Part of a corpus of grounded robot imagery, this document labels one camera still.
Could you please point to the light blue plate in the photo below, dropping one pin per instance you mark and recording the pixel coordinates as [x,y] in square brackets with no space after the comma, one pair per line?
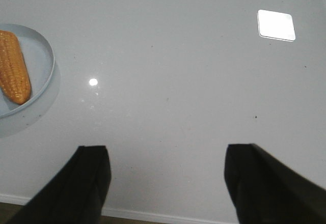
[40,63]

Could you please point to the orange corn cob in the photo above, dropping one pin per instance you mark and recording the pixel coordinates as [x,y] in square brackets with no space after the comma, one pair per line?
[15,81]

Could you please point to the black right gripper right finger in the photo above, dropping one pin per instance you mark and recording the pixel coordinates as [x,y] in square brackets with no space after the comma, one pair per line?
[264,190]

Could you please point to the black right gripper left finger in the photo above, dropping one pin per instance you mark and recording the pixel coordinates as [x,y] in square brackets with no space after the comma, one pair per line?
[76,194]

